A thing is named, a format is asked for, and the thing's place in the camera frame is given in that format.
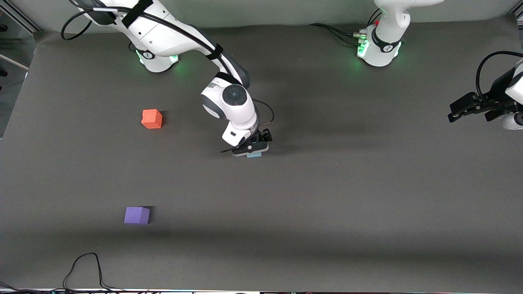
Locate orange block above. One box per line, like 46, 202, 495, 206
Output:
141, 109, 163, 129

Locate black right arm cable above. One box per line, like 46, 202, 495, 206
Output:
61, 0, 275, 128

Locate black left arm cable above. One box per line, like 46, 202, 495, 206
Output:
476, 51, 523, 101

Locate thin black looped cable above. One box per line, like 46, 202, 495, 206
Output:
63, 252, 123, 293

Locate black left base cable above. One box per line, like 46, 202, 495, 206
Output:
308, 8, 370, 45

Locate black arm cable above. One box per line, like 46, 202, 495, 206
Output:
61, 0, 275, 128
476, 51, 523, 101

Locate purple block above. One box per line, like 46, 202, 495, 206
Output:
124, 207, 151, 225

